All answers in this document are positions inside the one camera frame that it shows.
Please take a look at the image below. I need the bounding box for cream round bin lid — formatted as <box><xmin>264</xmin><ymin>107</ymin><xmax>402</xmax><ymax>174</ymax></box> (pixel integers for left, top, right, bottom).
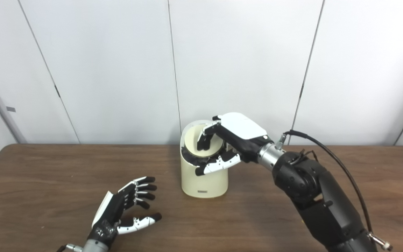
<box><xmin>185</xmin><ymin>123</ymin><xmax>224</xmax><ymax>156</ymax></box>

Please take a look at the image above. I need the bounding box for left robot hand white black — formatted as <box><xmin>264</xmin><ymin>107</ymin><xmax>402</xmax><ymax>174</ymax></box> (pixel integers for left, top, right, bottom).
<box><xmin>88</xmin><ymin>176</ymin><xmax>162</xmax><ymax>247</ymax></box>

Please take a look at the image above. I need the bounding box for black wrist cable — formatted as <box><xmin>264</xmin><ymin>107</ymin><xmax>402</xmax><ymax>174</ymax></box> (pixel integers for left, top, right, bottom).
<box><xmin>56</xmin><ymin>244</ymin><xmax>84</xmax><ymax>252</ymax></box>
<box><xmin>275</xmin><ymin>130</ymin><xmax>394</xmax><ymax>251</ymax></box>

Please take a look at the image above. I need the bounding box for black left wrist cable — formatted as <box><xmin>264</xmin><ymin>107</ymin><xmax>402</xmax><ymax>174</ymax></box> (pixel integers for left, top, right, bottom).
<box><xmin>56</xmin><ymin>244</ymin><xmax>84</xmax><ymax>252</ymax></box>

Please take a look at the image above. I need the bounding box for cream-colored bin body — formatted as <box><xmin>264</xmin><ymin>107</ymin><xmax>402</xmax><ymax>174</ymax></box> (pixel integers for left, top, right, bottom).
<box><xmin>181</xmin><ymin>120</ymin><xmax>229</xmax><ymax>198</ymax></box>

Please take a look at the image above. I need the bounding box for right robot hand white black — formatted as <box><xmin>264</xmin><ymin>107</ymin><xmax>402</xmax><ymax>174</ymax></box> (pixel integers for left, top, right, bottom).
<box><xmin>195</xmin><ymin>112</ymin><xmax>275</xmax><ymax>176</ymax></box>

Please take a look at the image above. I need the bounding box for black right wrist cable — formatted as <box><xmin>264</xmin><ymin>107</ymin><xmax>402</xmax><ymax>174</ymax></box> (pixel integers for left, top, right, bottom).
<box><xmin>275</xmin><ymin>130</ymin><xmax>394</xmax><ymax>251</ymax></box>

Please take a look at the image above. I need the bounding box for black bin liner bag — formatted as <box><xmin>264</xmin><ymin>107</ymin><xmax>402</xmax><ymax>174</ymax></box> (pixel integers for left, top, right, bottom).
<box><xmin>182</xmin><ymin>145</ymin><xmax>223</xmax><ymax>168</ymax></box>

